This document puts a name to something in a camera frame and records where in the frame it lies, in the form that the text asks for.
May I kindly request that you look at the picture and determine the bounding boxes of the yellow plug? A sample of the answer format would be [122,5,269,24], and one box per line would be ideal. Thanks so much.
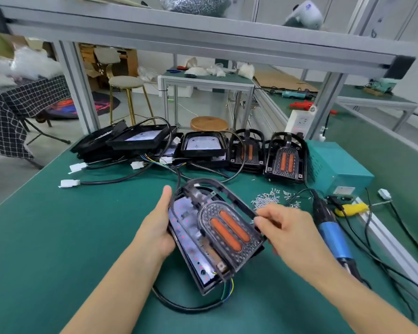
[334,202,370,218]

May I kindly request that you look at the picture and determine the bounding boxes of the stack of unassembled lamp housings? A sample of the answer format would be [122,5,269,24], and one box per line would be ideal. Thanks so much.
[70,120,231,170]

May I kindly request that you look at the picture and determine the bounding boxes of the heap of small silver screws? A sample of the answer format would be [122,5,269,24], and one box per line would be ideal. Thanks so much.
[251,191,300,212]

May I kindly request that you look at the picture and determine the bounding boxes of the small green workbench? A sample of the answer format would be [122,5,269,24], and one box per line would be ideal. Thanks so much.
[158,71,257,129]

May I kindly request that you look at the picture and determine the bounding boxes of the round brown wooden stool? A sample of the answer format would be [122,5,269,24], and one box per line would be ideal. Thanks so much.
[189,116,231,133]

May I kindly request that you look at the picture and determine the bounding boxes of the colourful round rug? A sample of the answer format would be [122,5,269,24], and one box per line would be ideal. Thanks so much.
[38,92,121,120]

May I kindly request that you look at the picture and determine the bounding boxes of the white plastic bags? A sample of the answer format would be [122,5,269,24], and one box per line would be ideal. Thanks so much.
[0,46,65,89]

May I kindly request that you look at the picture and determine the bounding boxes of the red tool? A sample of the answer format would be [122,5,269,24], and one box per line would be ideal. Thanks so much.
[289,101,339,114]

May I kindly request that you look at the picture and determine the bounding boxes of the aluminium shelf frame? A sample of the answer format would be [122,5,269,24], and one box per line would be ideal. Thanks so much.
[0,0,418,140]

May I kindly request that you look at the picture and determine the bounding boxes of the teal hand tool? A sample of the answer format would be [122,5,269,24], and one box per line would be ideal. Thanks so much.
[282,90,314,100]

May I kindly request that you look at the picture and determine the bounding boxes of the person's right hand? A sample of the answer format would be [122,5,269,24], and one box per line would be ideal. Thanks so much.
[254,201,344,281]

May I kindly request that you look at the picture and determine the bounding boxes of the black cover orange strips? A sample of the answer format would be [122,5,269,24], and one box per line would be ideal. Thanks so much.
[183,179,267,270]
[228,128,267,174]
[265,132,309,184]

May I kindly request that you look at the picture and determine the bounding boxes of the clear bag of screws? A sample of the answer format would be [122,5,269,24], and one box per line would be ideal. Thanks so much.
[160,0,232,17]

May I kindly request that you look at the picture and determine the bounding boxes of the white crumpled bag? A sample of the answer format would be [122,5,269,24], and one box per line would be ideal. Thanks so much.
[237,62,256,81]

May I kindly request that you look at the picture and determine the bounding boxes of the person's left hand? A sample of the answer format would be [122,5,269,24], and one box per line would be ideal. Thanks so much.
[134,186,176,265]

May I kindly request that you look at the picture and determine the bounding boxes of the black checked cloth table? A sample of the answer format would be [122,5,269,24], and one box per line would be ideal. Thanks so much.
[0,75,71,164]

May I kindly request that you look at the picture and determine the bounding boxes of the green workbench white legs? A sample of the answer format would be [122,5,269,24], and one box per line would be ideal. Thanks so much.
[338,87,418,133]

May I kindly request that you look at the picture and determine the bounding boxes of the round beige stool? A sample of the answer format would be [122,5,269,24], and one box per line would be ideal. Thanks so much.
[108,75,156,126]

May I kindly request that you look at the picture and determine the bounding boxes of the black lamp housing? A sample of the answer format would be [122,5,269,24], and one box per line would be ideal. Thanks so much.
[151,179,269,314]

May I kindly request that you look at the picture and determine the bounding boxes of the white power strip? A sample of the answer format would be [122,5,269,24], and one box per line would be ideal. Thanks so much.
[286,106,318,138]

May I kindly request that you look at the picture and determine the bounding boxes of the white handheld device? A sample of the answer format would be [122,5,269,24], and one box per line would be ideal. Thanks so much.
[284,0,325,30]

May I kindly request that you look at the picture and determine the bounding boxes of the brown wooden cabinet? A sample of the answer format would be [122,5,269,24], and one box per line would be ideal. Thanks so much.
[80,44,139,91]

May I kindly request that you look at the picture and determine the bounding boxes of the person's left forearm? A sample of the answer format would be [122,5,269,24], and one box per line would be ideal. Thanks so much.
[61,250,161,334]

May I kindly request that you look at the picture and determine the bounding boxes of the teal power supply box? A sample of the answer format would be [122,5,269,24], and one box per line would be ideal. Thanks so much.
[305,139,375,199]

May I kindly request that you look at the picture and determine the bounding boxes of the blue black electric screwdriver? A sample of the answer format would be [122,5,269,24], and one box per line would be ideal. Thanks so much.
[312,194,369,284]

